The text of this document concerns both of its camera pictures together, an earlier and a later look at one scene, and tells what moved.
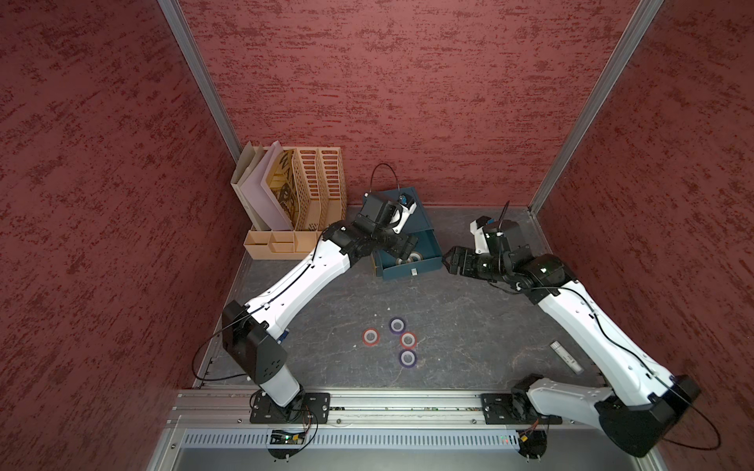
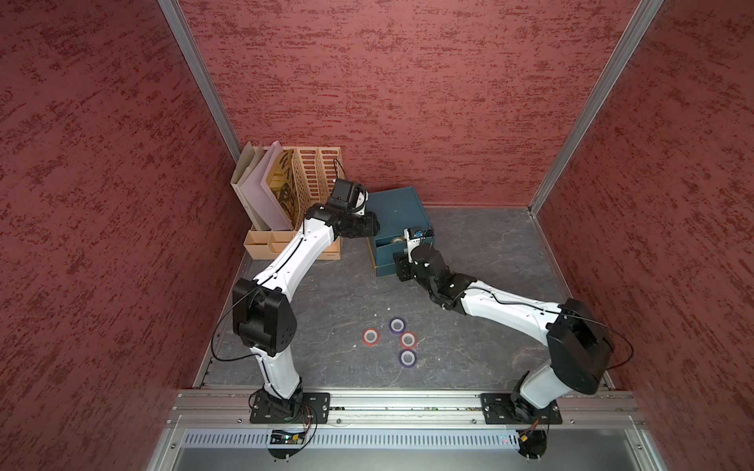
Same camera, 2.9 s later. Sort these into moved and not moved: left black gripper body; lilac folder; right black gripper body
Moved: left black gripper body; right black gripper body
Not moved: lilac folder
